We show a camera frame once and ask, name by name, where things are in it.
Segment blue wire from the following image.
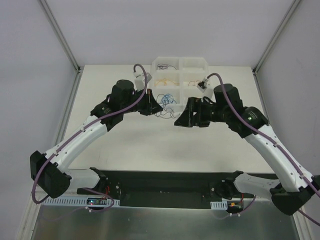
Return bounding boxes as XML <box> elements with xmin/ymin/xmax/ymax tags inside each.
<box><xmin>157</xmin><ymin>93</ymin><xmax>178</xmax><ymax>105</ymax></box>

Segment orange wire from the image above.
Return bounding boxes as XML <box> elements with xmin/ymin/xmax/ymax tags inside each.
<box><xmin>154</xmin><ymin>77</ymin><xmax>180</xmax><ymax>86</ymax></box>

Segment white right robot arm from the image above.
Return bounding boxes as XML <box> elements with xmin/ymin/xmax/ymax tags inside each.
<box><xmin>174</xmin><ymin>83</ymin><xmax>320</xmax><ymax>216</ymax></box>

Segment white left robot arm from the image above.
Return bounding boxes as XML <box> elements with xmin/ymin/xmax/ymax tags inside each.
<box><xmin>30</xmin><ymin>79</ymin><xmax>163</xmax><ymax>199</ymax></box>

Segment white plastic compartment tray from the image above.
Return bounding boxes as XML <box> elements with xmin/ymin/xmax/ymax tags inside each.
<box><xmin>149</xmin><ymin>57</ymin><xmax>213</xmax><ymax>115</ymax></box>

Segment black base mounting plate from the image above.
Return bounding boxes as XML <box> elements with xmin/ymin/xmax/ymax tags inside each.
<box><xmin>76</xmin><ymin>169</ymin><xmax>260</xmax><ymax>208</ymax></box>

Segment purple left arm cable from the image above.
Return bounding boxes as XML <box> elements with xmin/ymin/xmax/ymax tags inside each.
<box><xmin>31</xmin><ymin>64</ymin><xmax>149</xmax><ymax>206</ymax></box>

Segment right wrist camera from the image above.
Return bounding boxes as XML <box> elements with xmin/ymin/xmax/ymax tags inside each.
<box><xmin>196</xmin><ymin>77</ymin><xmax>209</xmax><ymax>93</ymax></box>

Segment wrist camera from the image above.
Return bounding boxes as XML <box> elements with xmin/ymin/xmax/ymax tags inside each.
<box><xmin>133</xmin><ymin>72</ymin><xmax>152</xmax><ymax>91</ymax></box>
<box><xmin>196</xmin><ymin>77</ymin><xmax>209</xmax><ymax>93</ymax></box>

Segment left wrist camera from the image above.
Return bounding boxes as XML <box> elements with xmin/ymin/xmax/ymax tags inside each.
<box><xmin>133</xmin><ymin>72</ymin><xmax>152</xmax><ymax>91</ymax></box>

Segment aluminium front rail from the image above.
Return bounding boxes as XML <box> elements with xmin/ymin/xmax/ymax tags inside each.
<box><xmin>31</xmin><ymin>192</ymin><xmax>303</xmax><ymax>203</ymax></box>

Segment right white cable duct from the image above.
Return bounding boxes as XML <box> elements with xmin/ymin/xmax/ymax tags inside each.
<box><xmin>210</xmin><ymin>200</ymin><xmax>228</xmax><ymax>211</ymax></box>

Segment white cable duct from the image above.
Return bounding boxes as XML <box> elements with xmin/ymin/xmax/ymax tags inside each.
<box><xmin>210</xmin><ymin>200</ymin><xmax>228</xmax><ymax>211</ymax></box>
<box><xmin>43</xmin><ymin>196</ymin><xmax>120</xmax><ymax>208</ymax></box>

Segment left aluminium frame post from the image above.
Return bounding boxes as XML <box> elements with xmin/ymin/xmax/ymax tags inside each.
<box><xmin>38</xmin><ymin>0</ymin><xmax>83</xmax><ymax>73</ymax></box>

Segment aluminium frame post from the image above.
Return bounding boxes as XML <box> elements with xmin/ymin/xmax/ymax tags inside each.
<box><xmin>252</xmin><ymin>0</ymin><xmax>303</xmax><ymax>75</ymax></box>
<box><xmin>38</xmin><ymin>0</ymin><xmax>83</xmax><ymax>73</ymax></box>

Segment left white cable duct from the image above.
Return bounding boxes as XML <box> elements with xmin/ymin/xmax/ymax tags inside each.
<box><xmin>43</xmin><ymin>196</ymin><xmax>120</xmax><ymax>208</ymax></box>

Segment right aluminium frame post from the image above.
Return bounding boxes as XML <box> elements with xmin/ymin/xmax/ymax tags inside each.
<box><xmin>252</xmin><ymin>0</ymin><xmax>303</xmax><ymax>75</ymax></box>

